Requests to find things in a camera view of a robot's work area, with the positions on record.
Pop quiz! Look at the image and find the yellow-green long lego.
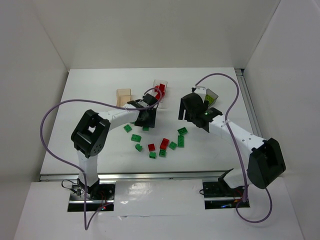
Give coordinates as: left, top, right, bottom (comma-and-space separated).
205, 94, 215, 105

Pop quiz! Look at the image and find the dark smoked plastic container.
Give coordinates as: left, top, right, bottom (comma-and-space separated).
205, 88, 219, 107

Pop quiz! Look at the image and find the red round lego piece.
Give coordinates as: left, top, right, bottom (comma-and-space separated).
153, 86, 162, 100

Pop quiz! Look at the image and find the clear plastic container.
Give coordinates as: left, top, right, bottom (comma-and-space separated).
151, 79, 168, 109

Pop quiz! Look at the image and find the wooden box container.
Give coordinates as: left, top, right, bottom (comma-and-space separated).
116, 88, 132, 107

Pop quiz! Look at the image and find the red curved lego brick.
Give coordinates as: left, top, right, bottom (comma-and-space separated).
156, 84, 166, 94

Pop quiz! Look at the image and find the red long lego brick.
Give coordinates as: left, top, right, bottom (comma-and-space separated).
158, 92, 165, 102

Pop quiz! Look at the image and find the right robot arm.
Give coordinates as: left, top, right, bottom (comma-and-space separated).
178, 93, 286, 189

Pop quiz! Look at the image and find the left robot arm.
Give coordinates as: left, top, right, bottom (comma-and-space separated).
71, 93, 158, 194

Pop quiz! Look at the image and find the green small lego left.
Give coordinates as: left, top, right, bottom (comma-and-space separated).
123, 124, 132, 133

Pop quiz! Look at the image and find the green small lego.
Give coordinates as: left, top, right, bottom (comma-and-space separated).
123, 124, 132, 133
168, 141, 177, 150
149, 151, 157, 159

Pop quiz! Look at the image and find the green lego below red piece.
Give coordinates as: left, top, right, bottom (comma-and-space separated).
130, 134, 142, 143

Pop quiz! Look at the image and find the green lego with holes right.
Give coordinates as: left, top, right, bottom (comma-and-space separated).
177, 127, 188, 136

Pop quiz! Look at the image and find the green lego with holes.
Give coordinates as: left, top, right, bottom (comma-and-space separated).
177, 127, 188, 136
159, 149, 167, 158

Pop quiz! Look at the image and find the red small lego brick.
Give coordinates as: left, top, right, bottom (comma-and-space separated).
147, 143, 156, 152

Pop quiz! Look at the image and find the green notched lego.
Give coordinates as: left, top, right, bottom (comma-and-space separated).
135, 143, 143, 152

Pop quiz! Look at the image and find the red tilted lego brick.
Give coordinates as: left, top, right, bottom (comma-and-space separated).
159, 138, 170, 150

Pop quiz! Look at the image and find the green long lego right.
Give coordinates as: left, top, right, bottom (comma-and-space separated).
177, 135, 185, 148

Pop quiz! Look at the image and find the green small lego bottom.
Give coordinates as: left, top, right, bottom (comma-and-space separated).
149, 151, 157, 159

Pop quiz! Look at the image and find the green small lego right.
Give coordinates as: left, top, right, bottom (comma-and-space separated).
168, 141, 177, 150

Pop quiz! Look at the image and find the green lego with holes bottom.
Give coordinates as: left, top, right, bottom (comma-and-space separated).
159, 149, 167, 158

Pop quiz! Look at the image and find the aluminium right rail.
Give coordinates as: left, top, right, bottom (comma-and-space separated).
234, 68, 262, 137

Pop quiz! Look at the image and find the aluminium rail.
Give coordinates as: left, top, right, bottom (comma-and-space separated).
234, 68, 262, 137
39, 170, 227, 182

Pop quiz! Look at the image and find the aluminium front rail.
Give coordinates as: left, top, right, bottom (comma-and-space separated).
39, 170, 227, 182

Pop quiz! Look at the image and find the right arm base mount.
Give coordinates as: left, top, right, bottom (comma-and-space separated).
199, 181, 250, 210

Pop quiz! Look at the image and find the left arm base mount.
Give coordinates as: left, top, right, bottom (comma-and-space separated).
61, 179, 116, 212

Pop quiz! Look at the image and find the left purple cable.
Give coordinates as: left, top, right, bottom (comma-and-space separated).
40, 87, 161, 231

